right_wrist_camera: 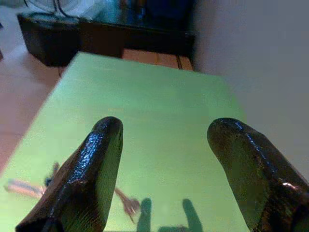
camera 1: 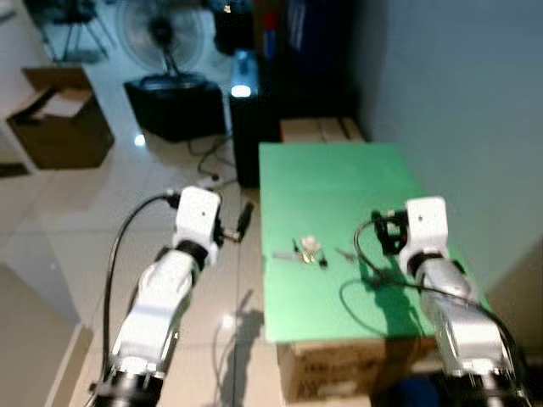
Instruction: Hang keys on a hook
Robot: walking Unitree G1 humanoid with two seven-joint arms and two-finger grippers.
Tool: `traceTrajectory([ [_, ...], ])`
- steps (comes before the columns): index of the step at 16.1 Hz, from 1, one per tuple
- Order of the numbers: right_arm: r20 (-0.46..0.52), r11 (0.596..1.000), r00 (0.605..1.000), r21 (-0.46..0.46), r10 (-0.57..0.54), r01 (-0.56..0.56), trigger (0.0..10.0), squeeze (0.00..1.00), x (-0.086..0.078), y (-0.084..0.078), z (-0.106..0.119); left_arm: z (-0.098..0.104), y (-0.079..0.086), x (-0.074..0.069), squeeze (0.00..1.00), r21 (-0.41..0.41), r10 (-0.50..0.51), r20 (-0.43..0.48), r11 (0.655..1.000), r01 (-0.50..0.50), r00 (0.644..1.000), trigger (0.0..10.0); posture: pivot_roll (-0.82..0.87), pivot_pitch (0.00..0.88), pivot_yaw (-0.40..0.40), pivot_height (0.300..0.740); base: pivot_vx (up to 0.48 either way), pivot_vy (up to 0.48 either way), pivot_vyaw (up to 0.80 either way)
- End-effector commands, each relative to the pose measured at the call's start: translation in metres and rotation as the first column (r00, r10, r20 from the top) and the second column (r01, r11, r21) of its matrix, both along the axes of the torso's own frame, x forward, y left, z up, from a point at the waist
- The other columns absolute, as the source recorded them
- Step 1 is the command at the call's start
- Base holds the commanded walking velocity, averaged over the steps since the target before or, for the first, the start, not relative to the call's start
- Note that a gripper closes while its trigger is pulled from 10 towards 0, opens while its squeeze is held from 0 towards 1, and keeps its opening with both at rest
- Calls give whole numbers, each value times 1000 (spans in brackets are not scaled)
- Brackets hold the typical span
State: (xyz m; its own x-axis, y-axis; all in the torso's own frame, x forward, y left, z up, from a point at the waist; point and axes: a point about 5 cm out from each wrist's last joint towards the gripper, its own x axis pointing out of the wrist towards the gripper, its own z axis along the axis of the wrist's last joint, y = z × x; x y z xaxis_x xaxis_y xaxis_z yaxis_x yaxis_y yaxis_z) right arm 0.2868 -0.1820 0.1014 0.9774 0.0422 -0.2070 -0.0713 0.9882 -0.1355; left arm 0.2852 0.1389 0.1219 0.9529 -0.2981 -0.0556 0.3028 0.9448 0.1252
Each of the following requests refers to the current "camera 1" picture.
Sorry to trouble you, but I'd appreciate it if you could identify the black floor cable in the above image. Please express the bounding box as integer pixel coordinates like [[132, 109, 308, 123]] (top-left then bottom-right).
[[186, 134, 236, 184]]

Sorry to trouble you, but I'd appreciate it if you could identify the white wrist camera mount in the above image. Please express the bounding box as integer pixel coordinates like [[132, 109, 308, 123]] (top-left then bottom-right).
[[174, 187, 224, 252], [405, 197, 450, 257]]

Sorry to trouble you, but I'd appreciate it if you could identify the green table mat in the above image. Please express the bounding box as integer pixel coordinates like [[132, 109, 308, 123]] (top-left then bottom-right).
[[258, 142, 493, 345]]

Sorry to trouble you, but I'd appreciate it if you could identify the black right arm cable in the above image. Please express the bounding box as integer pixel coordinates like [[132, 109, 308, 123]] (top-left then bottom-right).
[[353, 218, 520, 378]]

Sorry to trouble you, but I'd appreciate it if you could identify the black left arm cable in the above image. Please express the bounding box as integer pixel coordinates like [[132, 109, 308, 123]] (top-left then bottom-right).
[[101, 192, 182, 378]]

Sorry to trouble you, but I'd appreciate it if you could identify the white power strip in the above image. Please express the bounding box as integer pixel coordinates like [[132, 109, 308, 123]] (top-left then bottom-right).
[[196, 174, 224, 190]]

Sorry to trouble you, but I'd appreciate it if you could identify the key bunch with white tag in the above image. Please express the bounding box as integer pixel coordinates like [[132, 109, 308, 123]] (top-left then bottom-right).
[[272, 237, 331, 271]]

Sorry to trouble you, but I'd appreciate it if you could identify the printed cardboard box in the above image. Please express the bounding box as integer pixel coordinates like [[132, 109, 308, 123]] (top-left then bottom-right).
[[277, 337, 444, 404]]

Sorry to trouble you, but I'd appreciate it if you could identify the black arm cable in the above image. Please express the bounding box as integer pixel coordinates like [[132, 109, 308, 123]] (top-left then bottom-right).
[[101, 192, 182, 378], [353, 218, 520, 378]]

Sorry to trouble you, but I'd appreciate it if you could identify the black round bin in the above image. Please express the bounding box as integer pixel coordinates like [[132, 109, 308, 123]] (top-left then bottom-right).
[[211, 0, 256, 57]]

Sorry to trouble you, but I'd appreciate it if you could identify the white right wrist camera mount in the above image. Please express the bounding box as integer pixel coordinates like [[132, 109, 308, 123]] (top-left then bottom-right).
[[405, 197, 450, 257]]

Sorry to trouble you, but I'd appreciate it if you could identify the open brown cardboard box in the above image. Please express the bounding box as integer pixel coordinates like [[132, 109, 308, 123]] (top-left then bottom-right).
[[6, 65, 116, 171]]

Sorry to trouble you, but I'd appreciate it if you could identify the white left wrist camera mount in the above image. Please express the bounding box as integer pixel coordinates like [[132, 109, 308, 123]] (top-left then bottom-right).
[[174, 187, 224, 252]]

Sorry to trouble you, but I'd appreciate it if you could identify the clear water bottle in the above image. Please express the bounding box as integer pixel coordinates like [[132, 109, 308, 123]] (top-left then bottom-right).
[[230, 48, 260, 99]]

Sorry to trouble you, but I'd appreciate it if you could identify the black square box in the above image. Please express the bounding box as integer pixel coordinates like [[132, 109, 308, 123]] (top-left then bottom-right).
[[124, 74, 229, 144]]

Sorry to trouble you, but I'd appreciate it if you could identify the black metal chair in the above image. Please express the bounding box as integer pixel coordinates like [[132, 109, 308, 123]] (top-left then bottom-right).
[[44, 0, 117, 65]]

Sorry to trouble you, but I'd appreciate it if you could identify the tall dark cabinet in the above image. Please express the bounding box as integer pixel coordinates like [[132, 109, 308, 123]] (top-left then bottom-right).
[[255, 0, 363, 121]]

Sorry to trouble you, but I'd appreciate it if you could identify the black tower case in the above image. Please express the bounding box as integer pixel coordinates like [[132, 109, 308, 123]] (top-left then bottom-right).
[[228, 81, 286, 190]]

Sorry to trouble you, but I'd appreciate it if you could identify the round standing fan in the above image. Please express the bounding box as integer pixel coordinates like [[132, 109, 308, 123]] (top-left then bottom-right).
[[116, 0, 210, 83]]

